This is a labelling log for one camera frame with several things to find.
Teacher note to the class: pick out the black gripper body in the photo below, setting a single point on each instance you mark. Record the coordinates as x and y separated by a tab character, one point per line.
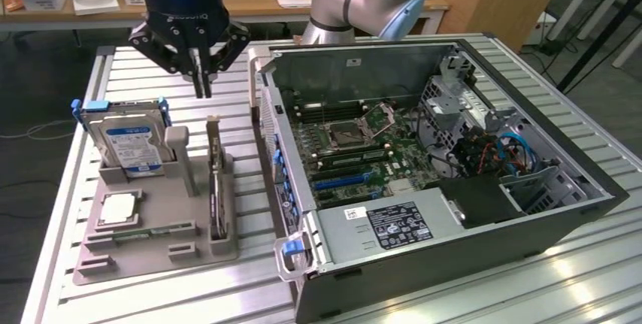
180	0

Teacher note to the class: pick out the green graphics card black fan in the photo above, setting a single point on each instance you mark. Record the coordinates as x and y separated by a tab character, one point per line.
216	203

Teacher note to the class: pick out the white box with round dish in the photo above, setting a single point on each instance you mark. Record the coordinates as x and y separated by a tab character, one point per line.
92	0

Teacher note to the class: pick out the orange item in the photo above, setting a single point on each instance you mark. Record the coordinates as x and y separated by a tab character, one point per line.
12	3

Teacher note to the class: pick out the CPU socket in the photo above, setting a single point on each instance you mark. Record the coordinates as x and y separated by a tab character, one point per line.
345	136

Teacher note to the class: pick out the metal socket cover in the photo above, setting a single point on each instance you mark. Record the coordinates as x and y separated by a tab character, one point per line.
377	117

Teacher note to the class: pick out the green RAM stick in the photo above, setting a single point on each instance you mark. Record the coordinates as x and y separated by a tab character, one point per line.
351	159
145	233

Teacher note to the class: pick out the grey parts rack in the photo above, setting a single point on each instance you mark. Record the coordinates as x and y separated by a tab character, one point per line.
160	203

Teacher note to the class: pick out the blue expansion slot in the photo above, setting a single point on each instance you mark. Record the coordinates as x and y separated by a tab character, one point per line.
340	182

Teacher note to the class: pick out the silver CPU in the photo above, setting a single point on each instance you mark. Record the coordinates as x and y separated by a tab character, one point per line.
117	209

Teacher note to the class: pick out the green motherboard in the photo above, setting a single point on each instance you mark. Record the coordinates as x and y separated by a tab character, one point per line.
411	158

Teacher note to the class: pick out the perforated metal drive cage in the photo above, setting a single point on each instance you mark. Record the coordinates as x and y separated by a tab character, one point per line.
460	102

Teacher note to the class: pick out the silver chipset heatsink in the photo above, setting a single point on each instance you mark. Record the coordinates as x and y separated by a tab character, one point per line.
403	186

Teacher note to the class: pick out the grey power supply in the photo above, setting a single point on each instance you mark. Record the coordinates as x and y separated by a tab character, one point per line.
351	237

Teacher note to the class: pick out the wooden cabinet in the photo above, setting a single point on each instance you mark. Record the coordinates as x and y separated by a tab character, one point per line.
521	8

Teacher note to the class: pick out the white box with red mark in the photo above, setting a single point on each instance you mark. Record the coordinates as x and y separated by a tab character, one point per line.
539	29

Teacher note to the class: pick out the black power strip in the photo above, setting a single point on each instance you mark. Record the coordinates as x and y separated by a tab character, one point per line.
550	47

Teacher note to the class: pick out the black open PC case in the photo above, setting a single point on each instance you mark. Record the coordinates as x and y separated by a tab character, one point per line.
451	264

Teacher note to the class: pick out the grey metal disk bay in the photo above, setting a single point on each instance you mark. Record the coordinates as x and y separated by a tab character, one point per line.
543	188

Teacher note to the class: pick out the black slanted pole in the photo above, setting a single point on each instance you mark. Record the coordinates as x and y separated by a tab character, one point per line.
602	38

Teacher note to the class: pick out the hard disk with blue bracket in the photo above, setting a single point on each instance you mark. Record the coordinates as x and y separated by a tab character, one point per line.
126	143

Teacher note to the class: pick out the white table frame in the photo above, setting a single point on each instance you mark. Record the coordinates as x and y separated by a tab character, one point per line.
574	0

